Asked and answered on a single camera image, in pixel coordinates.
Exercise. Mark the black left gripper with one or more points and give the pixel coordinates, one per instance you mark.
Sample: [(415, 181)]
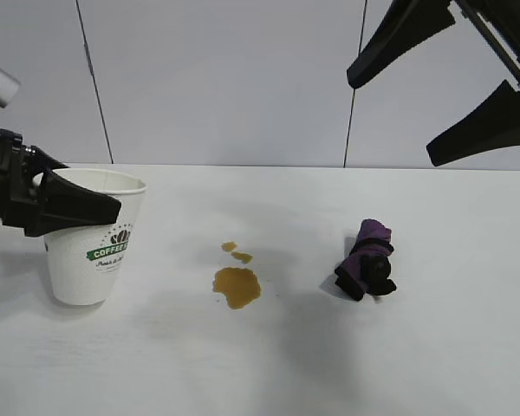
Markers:
[(4, 182)]

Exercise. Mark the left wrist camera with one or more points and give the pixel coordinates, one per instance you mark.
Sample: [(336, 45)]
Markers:
[(0, 86)]

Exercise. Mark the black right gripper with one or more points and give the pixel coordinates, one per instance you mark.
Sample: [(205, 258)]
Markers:
[(511, 30)]

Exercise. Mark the large brown coffee spill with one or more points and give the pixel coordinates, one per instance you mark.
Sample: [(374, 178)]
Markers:
[(236, 288)]

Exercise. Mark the white paper coffee cup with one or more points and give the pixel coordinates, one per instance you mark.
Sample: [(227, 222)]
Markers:
[(91, 277)]

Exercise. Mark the purple and black cloth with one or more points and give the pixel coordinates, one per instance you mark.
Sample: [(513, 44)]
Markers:
[(364, 260)]

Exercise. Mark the small brown coffee spill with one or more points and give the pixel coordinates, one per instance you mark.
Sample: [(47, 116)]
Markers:
[(242, 257), (229, 247)]

